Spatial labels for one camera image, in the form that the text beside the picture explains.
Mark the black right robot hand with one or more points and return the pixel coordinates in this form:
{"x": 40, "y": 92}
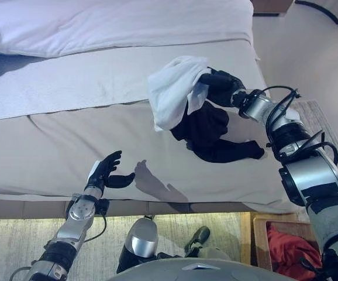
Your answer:
{"x": 224, "y": 85}

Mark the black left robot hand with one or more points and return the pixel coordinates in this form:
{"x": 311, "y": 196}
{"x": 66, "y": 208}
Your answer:
{"x": 101, "y": 172}

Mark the black garment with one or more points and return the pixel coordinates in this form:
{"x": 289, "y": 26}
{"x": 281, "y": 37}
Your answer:
{"x": 207, "y": 128}

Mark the white garment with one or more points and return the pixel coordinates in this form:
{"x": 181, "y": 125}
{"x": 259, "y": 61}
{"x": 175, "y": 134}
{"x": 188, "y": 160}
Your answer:
{"x": 172, "y": 87}

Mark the red garment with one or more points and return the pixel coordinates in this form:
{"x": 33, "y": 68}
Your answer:
{"x": 289, "y": 251}

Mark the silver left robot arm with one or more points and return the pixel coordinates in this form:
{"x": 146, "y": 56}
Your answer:
{"x": 81, "y": 207}

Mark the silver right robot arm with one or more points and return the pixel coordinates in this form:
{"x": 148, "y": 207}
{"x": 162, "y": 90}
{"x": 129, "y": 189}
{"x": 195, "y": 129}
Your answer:
{"x": 312, "y": 178}

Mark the beige bed cover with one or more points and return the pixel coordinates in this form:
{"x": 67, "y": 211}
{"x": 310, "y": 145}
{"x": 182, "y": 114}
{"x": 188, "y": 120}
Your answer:
{"x": 69, "y": 137}

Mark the wooden wicker basket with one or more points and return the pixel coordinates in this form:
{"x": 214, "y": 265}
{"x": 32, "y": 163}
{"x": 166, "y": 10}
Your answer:
{"x": 259, "y": 234}

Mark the silver robot left leg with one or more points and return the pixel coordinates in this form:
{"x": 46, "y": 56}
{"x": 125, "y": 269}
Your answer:
{"x": 141, "y": 243}

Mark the silver robot leg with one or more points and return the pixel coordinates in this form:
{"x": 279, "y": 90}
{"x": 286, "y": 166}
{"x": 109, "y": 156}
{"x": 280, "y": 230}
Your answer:
{"x": 141, "y": 243}
{"x": 198, "y": 235}

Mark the brown nightstand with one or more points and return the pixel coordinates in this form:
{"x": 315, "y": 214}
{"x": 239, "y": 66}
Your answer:
{"x": 268, "y": 6}

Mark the silver robot right leg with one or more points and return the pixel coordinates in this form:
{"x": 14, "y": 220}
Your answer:
{"x": 198, "y": 235}

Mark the black curved floor strip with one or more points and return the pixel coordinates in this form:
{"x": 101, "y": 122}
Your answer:
{"x": 327, "y": 10}

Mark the grey robot torso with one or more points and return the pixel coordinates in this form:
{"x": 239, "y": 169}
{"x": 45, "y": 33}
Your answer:
{"x": 186, "y": 272}

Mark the white duvet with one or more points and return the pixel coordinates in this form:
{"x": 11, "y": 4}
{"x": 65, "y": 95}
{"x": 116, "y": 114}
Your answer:
{"x": 99, "y": 23}

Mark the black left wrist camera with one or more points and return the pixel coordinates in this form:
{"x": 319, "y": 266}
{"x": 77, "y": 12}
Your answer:
{"x": 103, "y": 207}

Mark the brown bed frame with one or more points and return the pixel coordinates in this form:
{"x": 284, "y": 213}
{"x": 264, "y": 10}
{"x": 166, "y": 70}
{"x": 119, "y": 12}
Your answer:
{"x": 40, "y": 209}

